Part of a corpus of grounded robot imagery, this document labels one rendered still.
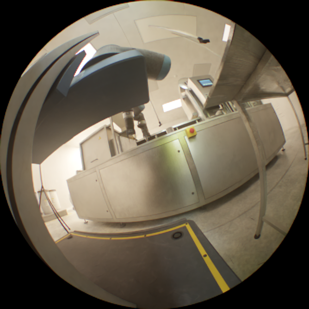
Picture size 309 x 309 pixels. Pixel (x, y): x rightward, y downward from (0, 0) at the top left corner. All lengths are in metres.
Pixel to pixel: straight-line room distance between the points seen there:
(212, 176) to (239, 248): 0.61
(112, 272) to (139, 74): 0.48
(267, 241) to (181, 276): 0.52
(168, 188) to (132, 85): 0.74
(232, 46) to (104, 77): 0.25
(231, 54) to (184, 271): 0.43
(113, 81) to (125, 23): 1.98
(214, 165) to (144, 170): 0.61
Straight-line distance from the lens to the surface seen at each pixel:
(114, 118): 1.42
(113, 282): 0.31
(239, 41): 0.24
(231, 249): 0.65
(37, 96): 0.17
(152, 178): 0.80
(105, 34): 2.15
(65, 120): 0.31
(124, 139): 1.23
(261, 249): 0.65
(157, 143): 0.80
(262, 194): 0.48
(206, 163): 0.82
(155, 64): 0.43
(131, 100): 0.27
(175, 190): 0.81
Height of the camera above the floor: 0.56
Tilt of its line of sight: 9 degrees up
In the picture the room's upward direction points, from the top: 19 degrees counter-clockwise
